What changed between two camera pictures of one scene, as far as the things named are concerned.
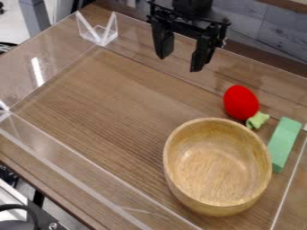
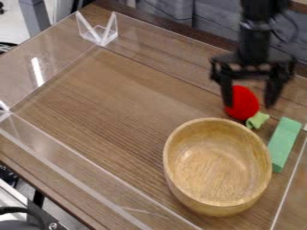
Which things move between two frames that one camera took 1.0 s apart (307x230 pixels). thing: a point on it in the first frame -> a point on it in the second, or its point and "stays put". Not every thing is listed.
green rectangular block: [282, 141] stays put
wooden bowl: [218, 164] stays put
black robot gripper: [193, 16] -> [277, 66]
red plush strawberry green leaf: [242, 104] stays put
